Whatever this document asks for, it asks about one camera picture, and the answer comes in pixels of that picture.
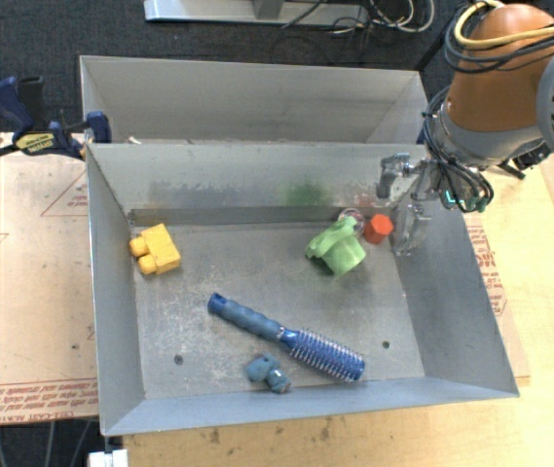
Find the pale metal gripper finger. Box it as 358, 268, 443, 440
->
391, 202, 433, 259
376, 152, 415, 200

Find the red-orange hexagonal block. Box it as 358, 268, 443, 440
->
363, 213, 395, 246

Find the clear glass ball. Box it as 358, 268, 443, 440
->
338, 207, 367, 235

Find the light green plastic toy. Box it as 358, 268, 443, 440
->
304, 216, 368, 278

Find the blue hairbrush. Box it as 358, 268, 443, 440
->
206, 291, 367, 384

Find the grey metal bin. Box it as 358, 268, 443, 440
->
79, 54, 521, 438

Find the small teal blue toy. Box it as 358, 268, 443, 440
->
243, 353, 293, 395

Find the yellow toy building block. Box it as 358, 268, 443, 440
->
129, 222, 182, 276

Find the brown cardboard board red print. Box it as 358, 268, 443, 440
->
0, 131, 534, 427

